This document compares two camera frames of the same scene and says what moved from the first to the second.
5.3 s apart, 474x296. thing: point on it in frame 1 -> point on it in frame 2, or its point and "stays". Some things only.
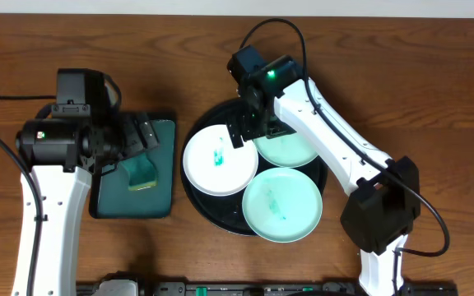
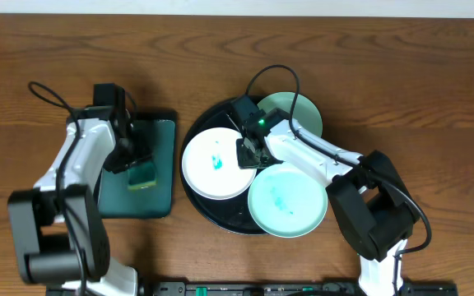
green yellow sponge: x=141 y=172 stays
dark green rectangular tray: x=111 y=197 stays
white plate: x=212 y=165 stays
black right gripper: x=249 y=132 -> x=244 y=161
